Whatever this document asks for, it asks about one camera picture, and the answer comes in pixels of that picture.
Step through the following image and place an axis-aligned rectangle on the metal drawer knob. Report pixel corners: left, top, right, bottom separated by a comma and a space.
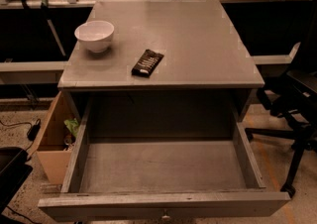
161, 211, 171, 221

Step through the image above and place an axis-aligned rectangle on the green snack bag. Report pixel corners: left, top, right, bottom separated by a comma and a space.
64, 118, 79, 137

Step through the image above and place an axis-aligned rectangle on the grey cabinet table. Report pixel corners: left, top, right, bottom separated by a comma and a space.
58, 0, 264, 129

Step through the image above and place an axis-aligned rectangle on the black snack bar wrapper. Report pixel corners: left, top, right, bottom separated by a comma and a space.
132, 50, 164, 77

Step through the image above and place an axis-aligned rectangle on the grey open drawer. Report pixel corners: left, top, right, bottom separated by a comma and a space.
38, 102, 291, 223

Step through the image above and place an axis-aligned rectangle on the black bin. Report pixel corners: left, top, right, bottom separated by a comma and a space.
0, 147, 33, 213

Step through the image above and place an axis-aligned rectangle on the cardboard box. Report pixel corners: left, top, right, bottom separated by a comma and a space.
37, 92, 73, 184

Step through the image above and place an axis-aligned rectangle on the white ceramic bowl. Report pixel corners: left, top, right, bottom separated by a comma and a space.
74, 20, 115, 53

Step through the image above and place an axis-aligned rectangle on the black power adapter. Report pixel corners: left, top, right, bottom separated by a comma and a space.
27, 119, 41, 141

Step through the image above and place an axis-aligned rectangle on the black office chair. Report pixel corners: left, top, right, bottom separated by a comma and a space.
245, 69, 317, 197

